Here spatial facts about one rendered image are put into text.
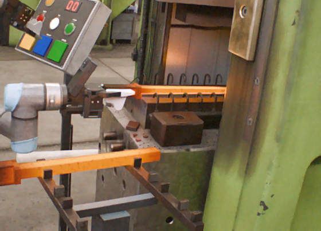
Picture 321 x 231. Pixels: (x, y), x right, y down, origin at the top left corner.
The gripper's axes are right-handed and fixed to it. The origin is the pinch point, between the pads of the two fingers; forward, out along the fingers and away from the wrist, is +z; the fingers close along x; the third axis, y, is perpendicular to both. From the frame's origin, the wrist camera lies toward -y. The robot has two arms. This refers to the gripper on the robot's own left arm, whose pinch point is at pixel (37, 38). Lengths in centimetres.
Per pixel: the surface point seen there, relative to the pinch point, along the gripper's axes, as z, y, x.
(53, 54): 10.3, -1.9, 1.3
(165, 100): 11, 1, -54
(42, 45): 10.2, -0.7, 10.1
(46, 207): 88, -74, 44
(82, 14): 10.8, 16.0, -0.9
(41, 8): 10.7, 12.6, 24.4
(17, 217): 72, -83, 43
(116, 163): -13, -18, -69
